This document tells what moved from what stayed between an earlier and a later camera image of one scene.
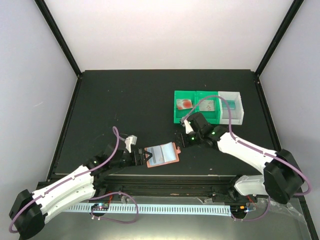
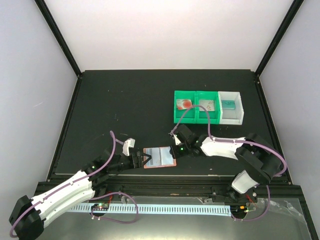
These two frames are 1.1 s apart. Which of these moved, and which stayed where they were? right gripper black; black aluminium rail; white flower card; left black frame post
Moved: right gripper black
Stayed: white flower card; black aluminium rail; left black frame post
